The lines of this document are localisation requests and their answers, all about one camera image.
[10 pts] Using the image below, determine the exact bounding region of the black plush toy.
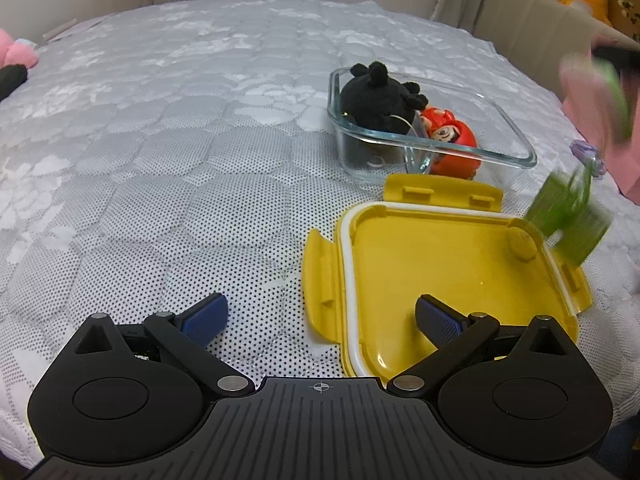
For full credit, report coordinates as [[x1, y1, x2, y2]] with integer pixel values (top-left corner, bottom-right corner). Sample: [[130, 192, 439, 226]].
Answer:
[[339, 61, 431, 173]]

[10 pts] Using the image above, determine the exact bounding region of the pink plush toy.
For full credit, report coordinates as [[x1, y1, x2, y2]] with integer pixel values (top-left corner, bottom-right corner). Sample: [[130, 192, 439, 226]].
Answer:
[[0, 29, 40, 69]]

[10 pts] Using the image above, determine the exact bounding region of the white quilted bed cover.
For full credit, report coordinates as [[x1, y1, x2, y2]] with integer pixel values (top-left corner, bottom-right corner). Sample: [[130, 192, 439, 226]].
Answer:
[[0, 0, 640, 467]]

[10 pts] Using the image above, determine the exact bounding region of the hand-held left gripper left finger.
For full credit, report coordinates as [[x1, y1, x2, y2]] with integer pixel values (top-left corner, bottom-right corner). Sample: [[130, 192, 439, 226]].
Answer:
[[75, 293, 255, 397]]

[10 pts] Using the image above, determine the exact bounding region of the person's right forearm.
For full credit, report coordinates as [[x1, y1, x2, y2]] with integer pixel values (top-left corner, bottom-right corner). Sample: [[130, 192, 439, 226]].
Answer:
[[559, 50, 640, 197]]

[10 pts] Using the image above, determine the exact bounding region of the purple flower charm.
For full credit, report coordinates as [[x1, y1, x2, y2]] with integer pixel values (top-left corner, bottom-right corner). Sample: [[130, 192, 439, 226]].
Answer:
[[570, 141, 607, 177]]

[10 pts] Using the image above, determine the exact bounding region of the black cloth object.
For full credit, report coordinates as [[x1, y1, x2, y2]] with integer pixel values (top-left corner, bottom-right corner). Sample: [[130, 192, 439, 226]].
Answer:
[[0, 64, 29, 104]]

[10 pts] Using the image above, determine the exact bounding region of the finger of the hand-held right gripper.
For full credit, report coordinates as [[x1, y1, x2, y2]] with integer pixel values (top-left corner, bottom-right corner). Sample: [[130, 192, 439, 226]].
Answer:
[[591, 45, 640, 69]]

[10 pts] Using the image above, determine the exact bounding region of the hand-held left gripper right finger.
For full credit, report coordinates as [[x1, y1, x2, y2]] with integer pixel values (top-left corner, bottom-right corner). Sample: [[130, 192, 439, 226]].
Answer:
[[387, 294, 576, 397]]

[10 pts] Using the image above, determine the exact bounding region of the beige padded headboard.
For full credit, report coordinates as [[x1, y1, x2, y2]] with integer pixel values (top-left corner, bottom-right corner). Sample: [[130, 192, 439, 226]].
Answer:
[[472, 0, 640, 126]]

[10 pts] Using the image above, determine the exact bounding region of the yellow container lid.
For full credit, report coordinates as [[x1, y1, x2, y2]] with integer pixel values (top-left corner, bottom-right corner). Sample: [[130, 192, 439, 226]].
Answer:
[[303, 174, 593, 378]]

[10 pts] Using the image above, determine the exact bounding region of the clear glass container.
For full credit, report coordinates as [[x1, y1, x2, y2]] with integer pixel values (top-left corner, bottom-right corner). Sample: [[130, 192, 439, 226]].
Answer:
[[327, 66, 538, 192]]

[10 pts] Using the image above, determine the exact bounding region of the red toy figure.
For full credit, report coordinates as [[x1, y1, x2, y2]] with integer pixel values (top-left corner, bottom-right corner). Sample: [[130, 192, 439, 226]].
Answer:
[[416, 106, 484, 179]]

